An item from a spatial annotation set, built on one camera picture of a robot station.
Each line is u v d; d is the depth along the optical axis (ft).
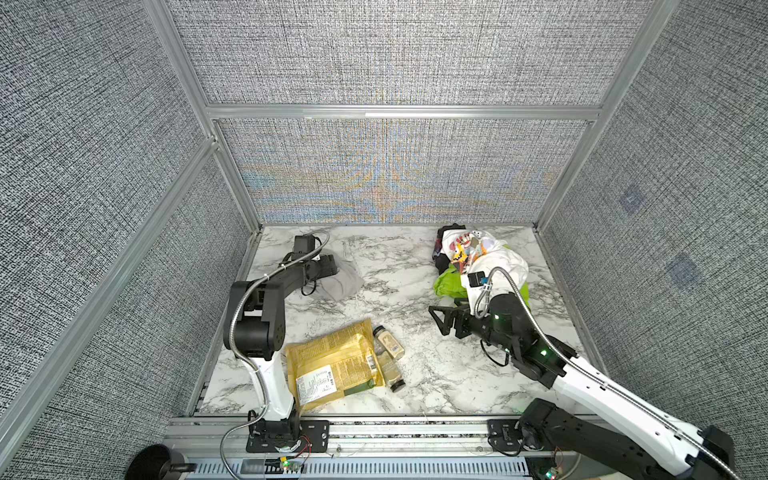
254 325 1.69
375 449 2.40
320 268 3.04
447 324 2.12
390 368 2.64
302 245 2.62
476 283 2.06
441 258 3.39
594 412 1.59
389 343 2.81
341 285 3.04
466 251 3.02
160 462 2.23
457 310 2.09
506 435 2.39
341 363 2.56
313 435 2.40
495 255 2.98
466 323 2.09
